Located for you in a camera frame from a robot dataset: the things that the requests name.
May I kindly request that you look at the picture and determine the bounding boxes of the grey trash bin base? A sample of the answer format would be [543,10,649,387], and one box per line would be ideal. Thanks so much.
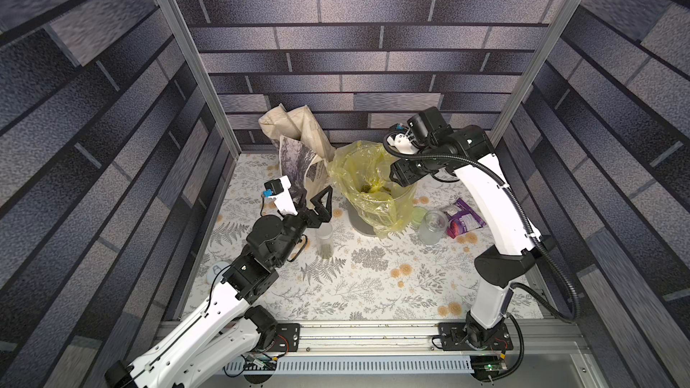
[345,200,377,237]

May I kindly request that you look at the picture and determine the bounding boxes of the aluminium frame post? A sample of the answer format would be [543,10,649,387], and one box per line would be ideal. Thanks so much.
[156,0,241,159]
[480,0,609,158]

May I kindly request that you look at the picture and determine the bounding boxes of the beige printed tote bag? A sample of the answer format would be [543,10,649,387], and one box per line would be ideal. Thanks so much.
[259,104,335,201]

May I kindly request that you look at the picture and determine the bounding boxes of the yellow plastic trash bag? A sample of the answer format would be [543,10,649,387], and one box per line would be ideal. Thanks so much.
[327,141,416,239]

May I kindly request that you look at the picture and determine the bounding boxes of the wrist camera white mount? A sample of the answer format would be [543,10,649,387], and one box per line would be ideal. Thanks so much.
[262,175,298,216]
[386,106,454,154]

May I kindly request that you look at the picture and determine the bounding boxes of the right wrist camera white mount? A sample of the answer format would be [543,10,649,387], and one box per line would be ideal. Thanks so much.
[386,106,454,154]

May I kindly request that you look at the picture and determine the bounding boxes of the green circuit board right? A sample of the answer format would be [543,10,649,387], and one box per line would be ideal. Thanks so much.
[471,356,508,379]

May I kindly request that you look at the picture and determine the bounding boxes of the white round lid with symbol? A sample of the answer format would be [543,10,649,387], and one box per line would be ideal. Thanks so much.
[206,260,230,285]

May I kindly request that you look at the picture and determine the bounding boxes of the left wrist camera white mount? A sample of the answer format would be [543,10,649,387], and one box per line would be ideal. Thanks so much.
[262,175,298,216]

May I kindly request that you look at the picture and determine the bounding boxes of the black corrugated cable conduit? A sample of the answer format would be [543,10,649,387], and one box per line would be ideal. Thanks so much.
[382,131,580,324]

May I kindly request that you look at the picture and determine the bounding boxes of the green circuit board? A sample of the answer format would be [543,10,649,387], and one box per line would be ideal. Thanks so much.
[471,356,508,379]
[244,356,277,372]

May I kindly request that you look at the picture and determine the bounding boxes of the green circuit board left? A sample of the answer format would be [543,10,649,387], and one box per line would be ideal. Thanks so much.
[244,356,277,372]

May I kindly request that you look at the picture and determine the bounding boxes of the aluminium frame post left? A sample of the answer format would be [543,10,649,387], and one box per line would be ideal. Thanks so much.
[156,0,241,159]

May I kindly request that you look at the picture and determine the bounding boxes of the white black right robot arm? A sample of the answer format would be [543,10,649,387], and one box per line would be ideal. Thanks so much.
[384,125,541,350]

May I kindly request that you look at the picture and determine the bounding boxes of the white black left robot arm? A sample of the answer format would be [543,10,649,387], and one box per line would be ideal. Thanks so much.
[104,186,332,387]

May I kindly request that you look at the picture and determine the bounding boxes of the aluminium frame post right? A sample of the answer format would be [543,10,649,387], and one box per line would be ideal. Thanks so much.
[480,0,609,158]

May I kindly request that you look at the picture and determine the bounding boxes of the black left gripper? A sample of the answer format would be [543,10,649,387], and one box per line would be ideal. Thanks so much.
[271,186,332,269]

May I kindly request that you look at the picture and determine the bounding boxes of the clear jar of mung beans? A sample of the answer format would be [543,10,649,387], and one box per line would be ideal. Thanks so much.
[417,210,449,245]

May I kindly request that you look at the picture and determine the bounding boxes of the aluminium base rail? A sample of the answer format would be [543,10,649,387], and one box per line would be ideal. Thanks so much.
[244,319,590,375]

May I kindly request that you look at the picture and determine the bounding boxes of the purple packet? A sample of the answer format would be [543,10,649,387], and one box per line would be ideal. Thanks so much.
[441,199,486,238]

